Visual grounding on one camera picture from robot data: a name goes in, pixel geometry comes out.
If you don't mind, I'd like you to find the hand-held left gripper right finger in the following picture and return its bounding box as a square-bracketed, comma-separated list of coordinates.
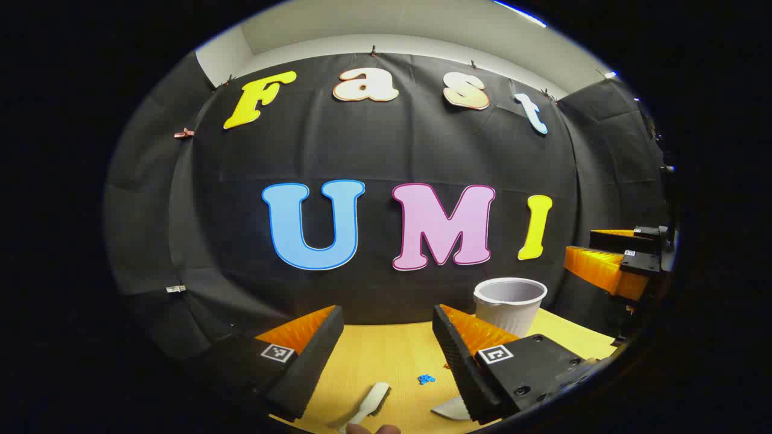
[432, 304, 601, 424]

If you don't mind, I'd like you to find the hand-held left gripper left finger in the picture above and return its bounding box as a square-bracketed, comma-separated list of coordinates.
[181, 304, 344, 423]

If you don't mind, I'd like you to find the grey plastic dustpan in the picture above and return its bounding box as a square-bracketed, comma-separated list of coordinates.
[431, 395, 472, 421]

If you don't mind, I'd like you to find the white ribbed garbage bin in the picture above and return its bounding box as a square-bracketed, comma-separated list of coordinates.
[473, 277, 548, 338]

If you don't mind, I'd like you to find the small white broom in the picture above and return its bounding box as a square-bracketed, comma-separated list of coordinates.
[329, 382, 391, 433]

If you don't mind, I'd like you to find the wooden desktop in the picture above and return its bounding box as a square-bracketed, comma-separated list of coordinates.
[268, 307, 619, 434]

